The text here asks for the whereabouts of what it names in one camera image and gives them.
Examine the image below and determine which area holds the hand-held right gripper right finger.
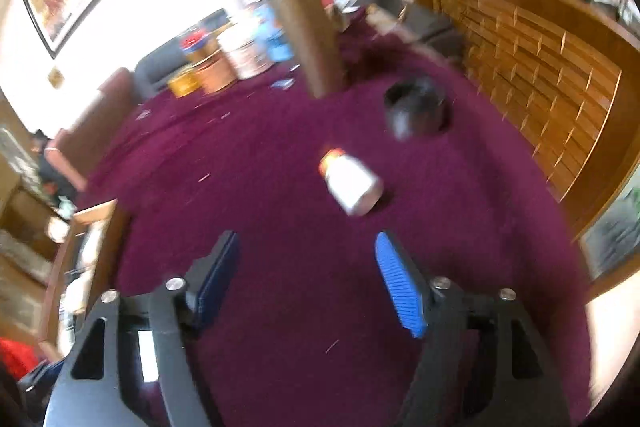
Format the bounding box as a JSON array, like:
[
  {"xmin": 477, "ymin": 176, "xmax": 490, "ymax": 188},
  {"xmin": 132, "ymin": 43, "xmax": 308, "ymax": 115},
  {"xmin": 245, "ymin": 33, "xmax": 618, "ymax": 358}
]
[{"xmin": 375, "ymin": 231, "xmax": 573, "ymax": 427}]

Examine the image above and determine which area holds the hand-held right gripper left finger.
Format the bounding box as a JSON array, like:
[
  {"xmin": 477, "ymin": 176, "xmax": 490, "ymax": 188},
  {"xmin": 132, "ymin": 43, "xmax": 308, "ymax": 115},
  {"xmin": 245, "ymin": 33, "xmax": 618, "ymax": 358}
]
[{"xmin": 42, "ymin": 229, "xmax": 241, "ymax": 427}]

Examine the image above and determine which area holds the white pill bottle orange cap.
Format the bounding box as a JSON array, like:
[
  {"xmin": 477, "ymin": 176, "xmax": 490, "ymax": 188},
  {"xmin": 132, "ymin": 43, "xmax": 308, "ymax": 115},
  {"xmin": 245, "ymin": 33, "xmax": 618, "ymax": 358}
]
[{"xmin": 319, "ymin": 148, "xmax": 385, "ymax": 217}]

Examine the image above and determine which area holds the shallow cardboard box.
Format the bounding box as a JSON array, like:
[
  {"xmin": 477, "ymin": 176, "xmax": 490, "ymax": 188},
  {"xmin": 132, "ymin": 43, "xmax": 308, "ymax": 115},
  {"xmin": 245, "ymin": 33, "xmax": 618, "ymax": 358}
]
[{"xmin": 40, "ymin": 199, "xmax": 131, "ymax": 358}]

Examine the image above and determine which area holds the maroon velvet tablecloth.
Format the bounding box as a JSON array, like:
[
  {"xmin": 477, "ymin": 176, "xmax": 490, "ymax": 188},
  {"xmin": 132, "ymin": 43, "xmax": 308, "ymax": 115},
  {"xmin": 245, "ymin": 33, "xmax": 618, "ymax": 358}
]
[{"xmin": 75, "ymin": 7, "xmax": 596, "ymax": 427}]

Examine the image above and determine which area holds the black round container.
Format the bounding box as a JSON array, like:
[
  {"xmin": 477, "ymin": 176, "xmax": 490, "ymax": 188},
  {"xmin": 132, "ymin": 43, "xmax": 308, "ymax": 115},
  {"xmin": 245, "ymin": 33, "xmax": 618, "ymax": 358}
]
[{"xmin": 383, "ymin": 76, "xmax": 453, "ymax": 142}]

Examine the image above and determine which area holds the brown upholstered chair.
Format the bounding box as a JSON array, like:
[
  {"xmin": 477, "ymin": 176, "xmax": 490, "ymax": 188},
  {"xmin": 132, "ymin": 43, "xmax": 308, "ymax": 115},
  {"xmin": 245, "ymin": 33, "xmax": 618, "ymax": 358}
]
[{"xmin": 45, "ymin": 67, "xmax": 143, "ymax": 192}]

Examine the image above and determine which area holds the yellow tape roll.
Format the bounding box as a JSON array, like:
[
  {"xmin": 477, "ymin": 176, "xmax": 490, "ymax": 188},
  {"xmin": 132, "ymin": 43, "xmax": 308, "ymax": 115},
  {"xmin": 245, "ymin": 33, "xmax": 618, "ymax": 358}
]
[{"xmin": 167, "ymin": 67, "xmax": 201, "ymax": 98}]

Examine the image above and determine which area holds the copper labelled jar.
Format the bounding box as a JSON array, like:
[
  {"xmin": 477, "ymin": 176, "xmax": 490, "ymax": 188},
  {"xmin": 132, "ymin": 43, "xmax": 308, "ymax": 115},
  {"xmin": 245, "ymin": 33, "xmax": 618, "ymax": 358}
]
[{"xmin": 192, "ymin": 49, "xmax": 238, "ymax": 95}]

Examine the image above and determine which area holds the red cloth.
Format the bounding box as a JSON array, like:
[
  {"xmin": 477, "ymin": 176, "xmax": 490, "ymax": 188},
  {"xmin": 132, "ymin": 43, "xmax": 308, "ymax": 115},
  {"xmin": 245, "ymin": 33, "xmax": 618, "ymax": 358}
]
[{"xmin": 0, "ymin": 337, "xmax": 41, "ymax": 380}]

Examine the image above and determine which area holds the green white printed board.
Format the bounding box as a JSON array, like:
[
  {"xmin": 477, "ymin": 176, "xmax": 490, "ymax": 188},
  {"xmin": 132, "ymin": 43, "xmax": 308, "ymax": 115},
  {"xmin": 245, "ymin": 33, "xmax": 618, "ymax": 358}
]
[{"xmin": 580, "ymin": 177, "xmax": 640, "ymax": 283}]

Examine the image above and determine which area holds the black sofa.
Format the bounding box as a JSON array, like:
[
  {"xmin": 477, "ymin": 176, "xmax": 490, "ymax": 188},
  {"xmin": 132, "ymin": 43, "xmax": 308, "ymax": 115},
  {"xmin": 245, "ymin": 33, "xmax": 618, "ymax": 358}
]
[{"xmin": 134, "ymin": 7, "xmax": 236, "ymax": 100}]

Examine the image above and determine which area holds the white labelled jar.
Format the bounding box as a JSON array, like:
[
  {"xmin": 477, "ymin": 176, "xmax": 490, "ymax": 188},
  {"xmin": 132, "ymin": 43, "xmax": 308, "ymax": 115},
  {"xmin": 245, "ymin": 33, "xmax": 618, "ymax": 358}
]
[{"xmin": 220, "ymin": 24, "xmax": 273, "ymax": 80}]

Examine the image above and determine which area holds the yellow blue jar red lid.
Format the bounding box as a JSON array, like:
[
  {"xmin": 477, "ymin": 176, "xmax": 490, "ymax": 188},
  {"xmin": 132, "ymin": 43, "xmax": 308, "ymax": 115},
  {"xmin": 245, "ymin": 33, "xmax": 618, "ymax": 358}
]
[{"xmin": 180, "ymin": 29, "xmax": 221, "ymax": 62}]

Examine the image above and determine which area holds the blue labelled bottle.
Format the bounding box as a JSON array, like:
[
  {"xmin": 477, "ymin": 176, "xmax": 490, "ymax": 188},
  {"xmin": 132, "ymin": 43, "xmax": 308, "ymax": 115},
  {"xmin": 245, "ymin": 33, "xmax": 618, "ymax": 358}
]
[{"xmin": 252, "ymin": 4, "xmax": 295, "ymax": 62}]

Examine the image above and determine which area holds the steel thermos flask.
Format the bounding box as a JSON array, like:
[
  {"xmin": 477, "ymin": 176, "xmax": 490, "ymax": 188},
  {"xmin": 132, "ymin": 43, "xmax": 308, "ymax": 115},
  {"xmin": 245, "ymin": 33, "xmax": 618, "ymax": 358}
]
[{"xmin": 267, "ymin": 0, "xmax": 348, "ymax": 99}]

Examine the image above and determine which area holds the wooden lattice cabinet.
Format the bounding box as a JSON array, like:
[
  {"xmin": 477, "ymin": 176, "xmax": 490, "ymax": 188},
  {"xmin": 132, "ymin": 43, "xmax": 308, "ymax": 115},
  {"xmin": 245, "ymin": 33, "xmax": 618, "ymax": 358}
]
[{"xmin": 390, "ymin": 0, "xmax": 640, "ymax": 303}]

